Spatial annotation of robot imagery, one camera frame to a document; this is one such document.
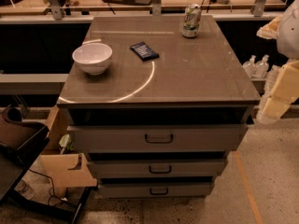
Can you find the top grey drawer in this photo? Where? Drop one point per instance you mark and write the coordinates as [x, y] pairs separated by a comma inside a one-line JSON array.
[[154, 139]]

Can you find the bottom grey drawer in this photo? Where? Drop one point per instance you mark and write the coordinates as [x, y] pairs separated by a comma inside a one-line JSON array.
[[156, 190]]

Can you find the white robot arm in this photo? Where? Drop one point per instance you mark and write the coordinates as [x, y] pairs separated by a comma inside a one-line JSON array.
[[288, 33]]

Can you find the grey drawer cabinet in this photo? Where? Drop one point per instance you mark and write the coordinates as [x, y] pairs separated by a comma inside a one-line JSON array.
[[195, 81]]

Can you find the left clear sanitizer bottle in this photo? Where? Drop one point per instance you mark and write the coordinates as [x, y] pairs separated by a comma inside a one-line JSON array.
[[249, 66]]

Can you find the green white 7up can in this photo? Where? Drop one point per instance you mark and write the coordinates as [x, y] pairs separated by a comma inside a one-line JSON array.
[[191, 21]]

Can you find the brown chair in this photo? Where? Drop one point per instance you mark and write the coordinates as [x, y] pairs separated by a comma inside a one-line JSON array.
[[20, 144]]

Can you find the cardboard piece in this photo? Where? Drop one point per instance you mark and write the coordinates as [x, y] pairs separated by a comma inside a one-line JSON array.
[[67, 171]]

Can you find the grey drawer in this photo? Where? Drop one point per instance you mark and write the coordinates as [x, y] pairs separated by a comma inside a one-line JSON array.
[[156, 190], [156, 168], [154, 139]]

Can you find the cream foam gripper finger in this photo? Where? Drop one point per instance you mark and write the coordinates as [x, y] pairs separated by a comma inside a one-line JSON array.
[[280, 91], [270, 30]]

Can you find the dark blue snack packet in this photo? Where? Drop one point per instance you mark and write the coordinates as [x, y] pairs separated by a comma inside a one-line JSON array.
[[144, 52]]

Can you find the right clear sanitizer bottle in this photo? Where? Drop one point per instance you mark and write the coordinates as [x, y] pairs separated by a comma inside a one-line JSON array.
[[261, 67]]

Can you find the middle grey drawer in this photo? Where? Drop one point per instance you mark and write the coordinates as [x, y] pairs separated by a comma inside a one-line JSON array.
[[156, 168]]

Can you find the white ceramic bowl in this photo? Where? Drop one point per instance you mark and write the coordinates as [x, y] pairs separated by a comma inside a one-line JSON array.
[[93, 58]]

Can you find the clear sanitizer bottle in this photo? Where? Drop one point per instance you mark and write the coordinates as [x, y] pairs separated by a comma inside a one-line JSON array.
[[249, 66], [261, 67]]

